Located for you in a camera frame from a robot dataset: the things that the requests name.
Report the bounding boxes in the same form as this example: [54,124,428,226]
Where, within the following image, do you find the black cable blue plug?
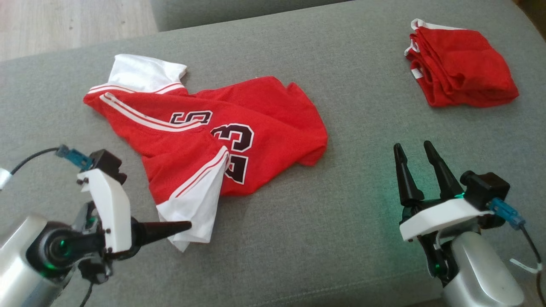
[486,197,546,307]
[9,144,93,176]

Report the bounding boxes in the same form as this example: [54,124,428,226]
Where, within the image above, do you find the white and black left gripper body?
[26,168,144,284]

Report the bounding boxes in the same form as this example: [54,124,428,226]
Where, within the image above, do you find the grey sofa back cushion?
[150,0,354,32]

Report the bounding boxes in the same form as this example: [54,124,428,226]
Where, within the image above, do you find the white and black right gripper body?
[400,197,491,287]

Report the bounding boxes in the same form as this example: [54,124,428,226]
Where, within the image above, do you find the red basketball jersey white sleeves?
[83,54,329,253]

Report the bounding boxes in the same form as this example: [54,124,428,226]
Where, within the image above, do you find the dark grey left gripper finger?
[136,219,193,252]

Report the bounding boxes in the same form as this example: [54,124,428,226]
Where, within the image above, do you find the large grey sofa seat cushion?
[0,0,546,307]

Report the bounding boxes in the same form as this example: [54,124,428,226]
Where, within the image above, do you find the black left cable blue plug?
[9,144,93,176]

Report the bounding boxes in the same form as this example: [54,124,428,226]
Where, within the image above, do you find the red shorts with white stripe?
[404,19,520,107]

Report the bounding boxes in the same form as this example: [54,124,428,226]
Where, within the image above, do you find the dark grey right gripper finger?
[393,143,425,208]
[424,140,465,200]

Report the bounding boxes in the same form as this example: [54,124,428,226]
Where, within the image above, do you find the black right cable blue plug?
[486,197,546,307]

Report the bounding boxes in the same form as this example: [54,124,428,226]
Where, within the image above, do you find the mustard yellow furniture panel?
[514,0,546,42]

